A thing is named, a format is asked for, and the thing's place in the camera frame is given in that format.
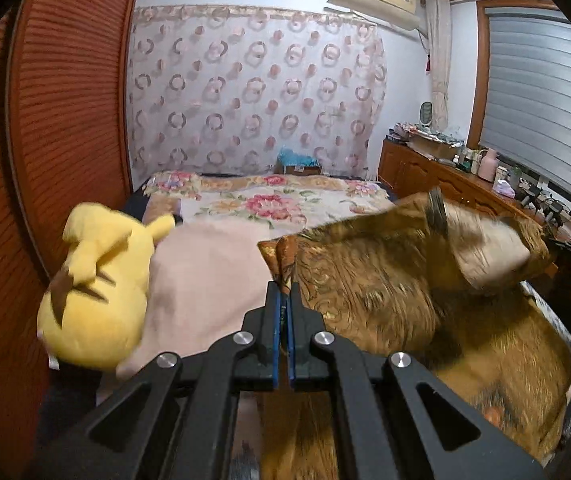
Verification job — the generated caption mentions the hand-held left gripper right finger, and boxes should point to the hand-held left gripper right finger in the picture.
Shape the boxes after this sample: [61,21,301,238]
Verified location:
[288,281,549,480]

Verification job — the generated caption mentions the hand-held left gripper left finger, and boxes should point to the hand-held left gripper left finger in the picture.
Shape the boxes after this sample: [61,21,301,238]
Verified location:
[36,281,286,480]

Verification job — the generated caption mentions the golden patterned garment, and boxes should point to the golden patterned garment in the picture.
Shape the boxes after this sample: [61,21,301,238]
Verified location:
[257,187,571,480]

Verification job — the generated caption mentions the small black stand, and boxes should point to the small black stand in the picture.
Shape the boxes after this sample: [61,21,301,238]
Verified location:
[544,199,567,227]
[520,186,545,211]

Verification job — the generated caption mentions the beige pillow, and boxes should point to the beige pillow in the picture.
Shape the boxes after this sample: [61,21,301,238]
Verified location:
[116,220,296,381]

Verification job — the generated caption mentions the pink thermos jug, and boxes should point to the pink thermos jug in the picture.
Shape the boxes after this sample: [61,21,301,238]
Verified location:
[476,147,497,183]

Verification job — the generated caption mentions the pink floral blanket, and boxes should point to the pink floral blanket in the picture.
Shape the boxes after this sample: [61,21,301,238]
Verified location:
[142,170,399,233]

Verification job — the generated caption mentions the grey window blind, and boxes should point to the grey window blind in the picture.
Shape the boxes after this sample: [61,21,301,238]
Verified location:
[480,7,571,206]

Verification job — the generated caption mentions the cardboard box with blue cloth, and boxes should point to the cardboard box with blue cloth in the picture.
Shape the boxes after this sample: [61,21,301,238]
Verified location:
[276,146,322,177]

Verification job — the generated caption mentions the wooden sideboard cabinet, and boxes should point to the wooden sideboard cabinet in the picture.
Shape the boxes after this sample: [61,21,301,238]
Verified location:
[378,137,571,261]

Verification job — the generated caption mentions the yellow plush toy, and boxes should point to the yellow plush toy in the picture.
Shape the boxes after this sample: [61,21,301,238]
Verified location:
[36,202,176,373]

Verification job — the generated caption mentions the beige window curtain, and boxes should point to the beige window curtain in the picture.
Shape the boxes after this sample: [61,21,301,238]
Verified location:
[424,0,451,136]

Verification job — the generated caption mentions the circle-patterned sheer curtain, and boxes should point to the circle-patterned sheer curtain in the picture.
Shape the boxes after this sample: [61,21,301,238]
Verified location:
[126,5,389,181]

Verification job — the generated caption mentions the wooden louvered wardrobe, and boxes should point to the wooden louvered wardrobe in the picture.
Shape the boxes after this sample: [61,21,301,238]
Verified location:
[0,0,149,461]

